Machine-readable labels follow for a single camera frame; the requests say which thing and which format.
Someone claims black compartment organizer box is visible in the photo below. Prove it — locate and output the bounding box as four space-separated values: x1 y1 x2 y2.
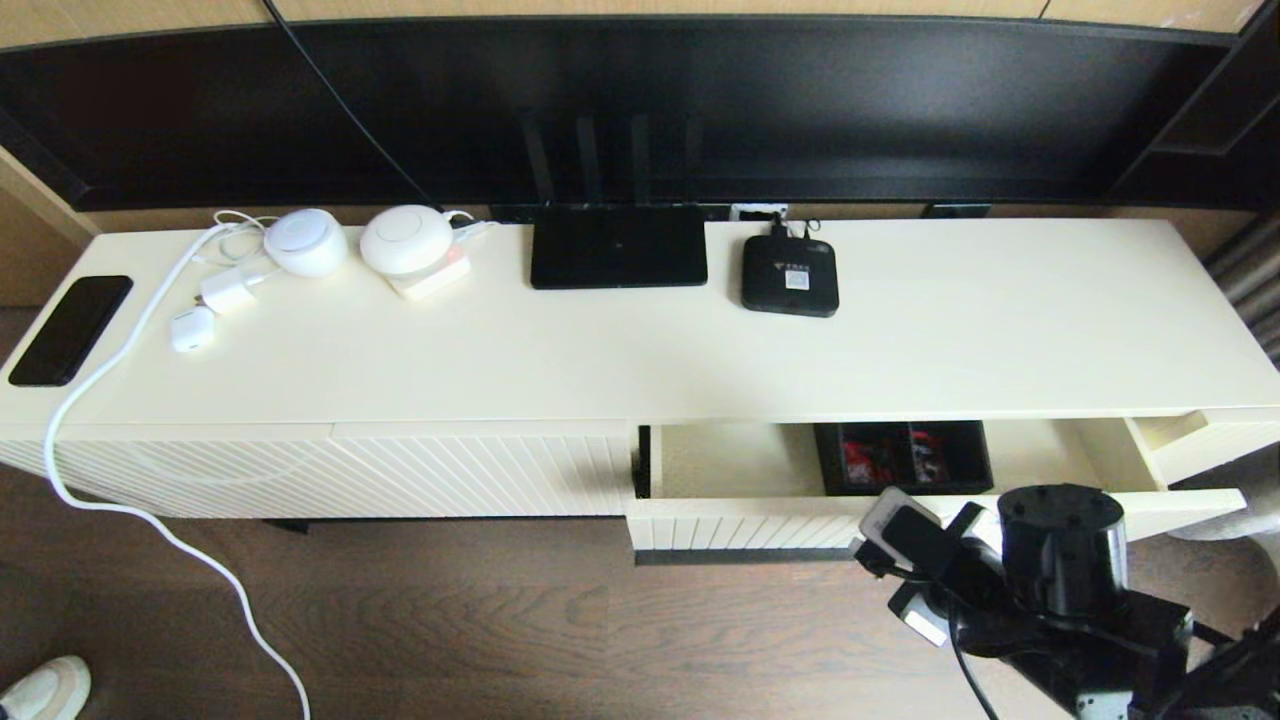
812 421 995 497

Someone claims cream ribbed drawer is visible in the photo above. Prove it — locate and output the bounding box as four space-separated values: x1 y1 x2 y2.
626 418 1251 566

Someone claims cream tv cabinet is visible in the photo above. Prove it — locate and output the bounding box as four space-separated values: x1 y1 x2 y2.
0 218 1280 523

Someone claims grey fluffy rug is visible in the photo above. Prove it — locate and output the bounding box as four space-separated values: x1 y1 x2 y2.
1165 450 1280 561

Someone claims black set-top box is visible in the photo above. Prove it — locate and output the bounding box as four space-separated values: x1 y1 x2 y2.
742 235 841 319

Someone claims grey curtain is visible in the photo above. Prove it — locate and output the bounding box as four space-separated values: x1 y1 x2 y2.
1205 210 1280 366

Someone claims black router with antennas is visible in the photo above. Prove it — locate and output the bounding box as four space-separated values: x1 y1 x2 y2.
520 114 710 291

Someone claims cream ribbed cabinet door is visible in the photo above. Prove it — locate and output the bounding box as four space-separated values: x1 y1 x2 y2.
333 420 641 519

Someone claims large black television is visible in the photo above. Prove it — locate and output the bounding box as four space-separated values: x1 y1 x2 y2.
0 16 1280 211

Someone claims white pink power strip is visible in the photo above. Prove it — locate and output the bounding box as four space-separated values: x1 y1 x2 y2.
385 249 473 303

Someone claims white round dome device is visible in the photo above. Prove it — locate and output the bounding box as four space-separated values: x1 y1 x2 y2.
263 209 349 279
359 205 456 277

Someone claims white flat charger adapter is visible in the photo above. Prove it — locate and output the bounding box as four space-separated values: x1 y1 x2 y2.
199 267 275 316

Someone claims small white cube charger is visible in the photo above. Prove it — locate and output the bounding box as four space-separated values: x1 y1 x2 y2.
169 305 217 354

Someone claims white sneaker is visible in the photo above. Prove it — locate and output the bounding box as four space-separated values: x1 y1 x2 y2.
0 655 92 720

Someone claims black smartphone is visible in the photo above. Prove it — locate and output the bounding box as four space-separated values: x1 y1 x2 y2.
8 276 135 388

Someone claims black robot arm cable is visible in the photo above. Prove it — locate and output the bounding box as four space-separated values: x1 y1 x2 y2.
945 600 1001 720

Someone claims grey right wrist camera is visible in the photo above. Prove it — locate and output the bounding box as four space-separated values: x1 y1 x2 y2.
858 487 951 571

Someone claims black wall shelf unit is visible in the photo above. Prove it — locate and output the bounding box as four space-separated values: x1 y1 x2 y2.
1105 0 1280 209

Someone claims white plug with cable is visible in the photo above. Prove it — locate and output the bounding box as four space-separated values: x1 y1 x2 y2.
445 209 498 245

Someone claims thin white charger cable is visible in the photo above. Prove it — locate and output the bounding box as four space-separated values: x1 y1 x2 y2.
195 209 283 290

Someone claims thin black hanging cable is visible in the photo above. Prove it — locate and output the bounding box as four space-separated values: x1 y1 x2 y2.
262 0 441 209

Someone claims thick white power cable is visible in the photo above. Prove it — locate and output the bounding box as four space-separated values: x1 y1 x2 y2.
43 221 313 720

